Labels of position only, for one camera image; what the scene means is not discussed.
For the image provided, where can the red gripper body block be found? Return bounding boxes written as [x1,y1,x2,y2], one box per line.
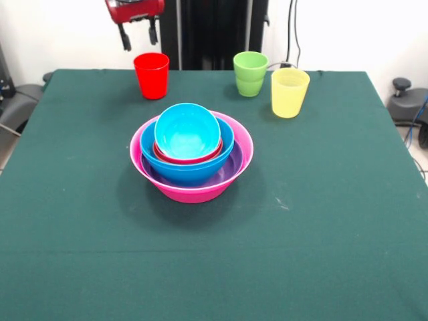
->
[105,0,166,24]

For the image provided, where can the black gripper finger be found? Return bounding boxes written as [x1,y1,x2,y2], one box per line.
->
[117,22,132,52]
[148,16,159,46]

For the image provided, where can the red cup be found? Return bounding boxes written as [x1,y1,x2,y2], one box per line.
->
[133,52,171,100]

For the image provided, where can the small blue bowl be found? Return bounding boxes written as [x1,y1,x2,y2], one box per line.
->
[154,102,222,160]

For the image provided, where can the medium blue bowl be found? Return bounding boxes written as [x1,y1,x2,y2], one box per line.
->
[140,116,235,173]
[143,156,232,187]

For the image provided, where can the small orange bowl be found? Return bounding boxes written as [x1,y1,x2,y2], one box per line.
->
[152,139,224,165]

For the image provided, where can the yellow cup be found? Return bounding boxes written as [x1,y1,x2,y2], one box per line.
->
[271,68,311,119]

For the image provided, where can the purple shallow bowl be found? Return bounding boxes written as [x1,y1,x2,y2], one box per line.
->
[140,142,244,190]

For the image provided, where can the large pink bowl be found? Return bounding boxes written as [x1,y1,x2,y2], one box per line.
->
[129,110,255,204]

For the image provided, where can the green cup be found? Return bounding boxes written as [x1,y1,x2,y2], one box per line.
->
[233,51,270,98]

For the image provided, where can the dark green tablecloth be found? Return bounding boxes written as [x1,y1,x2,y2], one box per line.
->
[0,68,428,321]

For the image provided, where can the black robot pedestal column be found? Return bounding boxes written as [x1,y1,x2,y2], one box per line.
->
[153,0,270,71]

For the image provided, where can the black wall cable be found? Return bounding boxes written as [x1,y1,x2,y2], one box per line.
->
[279,0,302,71]

